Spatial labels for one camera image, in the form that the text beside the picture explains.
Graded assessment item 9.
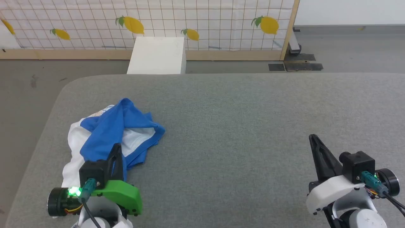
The blue and white garment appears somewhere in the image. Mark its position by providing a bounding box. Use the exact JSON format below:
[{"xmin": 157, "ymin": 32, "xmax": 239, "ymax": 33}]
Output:
[{"xmin": 62, "ymin": 98, "xmax": 166, "ymax": 188}]

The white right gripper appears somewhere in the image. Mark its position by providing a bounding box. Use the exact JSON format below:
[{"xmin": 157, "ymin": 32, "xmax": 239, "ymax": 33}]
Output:
[{"xmin": 306, "ymin": 135, "xmax": 377, "ymax": 215}]

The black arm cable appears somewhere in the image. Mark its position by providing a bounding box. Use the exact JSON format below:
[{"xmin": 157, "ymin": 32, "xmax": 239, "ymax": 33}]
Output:
[
  {"xmin": 78, "ymin": 178, "xmax": 102, "ymax": 228},
  {"xmin": 361, "ymin": 171, "xmax": 405, "ymax": 217}
]

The white box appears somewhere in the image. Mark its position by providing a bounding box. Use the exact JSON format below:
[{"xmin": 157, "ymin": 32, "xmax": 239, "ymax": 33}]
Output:
[{"xmin": 127, "ymin": 37, "xmax": 186, "ymax": 75}]

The black floor tape patch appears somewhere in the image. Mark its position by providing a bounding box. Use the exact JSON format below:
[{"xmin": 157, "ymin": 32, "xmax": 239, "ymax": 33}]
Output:
[
  {"xmin": 284, "ymin": 62, "xmax": 323, "ymax": 72},
  {"xmin": 284, "ymin": 54, "xmax": 316, "ymax": 62}
]

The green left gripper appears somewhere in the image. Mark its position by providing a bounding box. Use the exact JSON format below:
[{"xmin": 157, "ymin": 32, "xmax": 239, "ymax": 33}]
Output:
[{"xmin": 90, "ymin": 143, "xmax": 143, "ymax": 217}]

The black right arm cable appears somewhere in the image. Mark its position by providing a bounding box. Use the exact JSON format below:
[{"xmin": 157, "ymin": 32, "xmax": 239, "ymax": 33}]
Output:
[{"xmin": 361, "ymin": 171, "xmax": 405, "ymax": 217}]

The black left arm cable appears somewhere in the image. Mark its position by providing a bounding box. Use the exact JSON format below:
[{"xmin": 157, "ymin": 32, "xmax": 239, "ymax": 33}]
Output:
[{"xmin": 78, "ymin": 178, "xmax": 102, "ymax": 228}]

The lemon print grid panel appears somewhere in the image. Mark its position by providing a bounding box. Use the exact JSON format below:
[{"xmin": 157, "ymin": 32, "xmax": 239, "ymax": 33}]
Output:
[{"xmin": 0, "ymin": 0, "xmax": 295, "ymax": 51}]

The grey metal partition stand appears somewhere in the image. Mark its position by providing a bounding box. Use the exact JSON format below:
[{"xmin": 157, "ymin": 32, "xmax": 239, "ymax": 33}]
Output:
[{"xmin": 287, "ymin": 27, "xmax": 302, "ymax": 55}]

